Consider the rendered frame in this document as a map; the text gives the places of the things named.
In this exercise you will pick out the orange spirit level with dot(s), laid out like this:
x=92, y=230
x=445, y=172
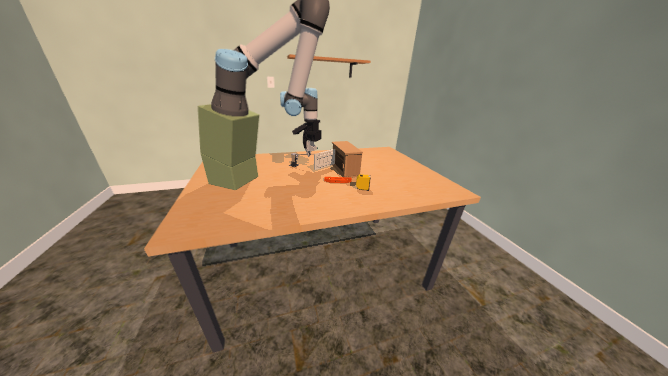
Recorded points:
x=337, y=179

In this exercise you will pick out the brown wooden cabinet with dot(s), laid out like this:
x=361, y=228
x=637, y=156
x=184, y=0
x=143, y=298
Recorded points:
x=345, y=157

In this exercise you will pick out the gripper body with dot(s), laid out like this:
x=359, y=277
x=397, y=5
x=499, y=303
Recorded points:
x=313, y=127

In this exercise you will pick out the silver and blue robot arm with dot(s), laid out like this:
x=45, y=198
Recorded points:
x=231, y=65

